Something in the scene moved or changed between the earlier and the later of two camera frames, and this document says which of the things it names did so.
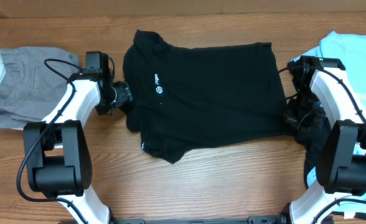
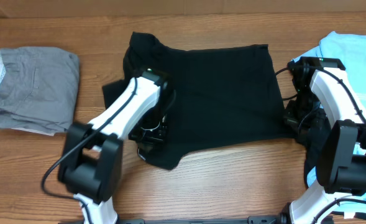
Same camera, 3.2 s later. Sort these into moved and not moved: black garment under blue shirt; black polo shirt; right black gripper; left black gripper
Moved: left black gripper
Not moved: right black gripper; black polo shirt; black garment under blue shirt
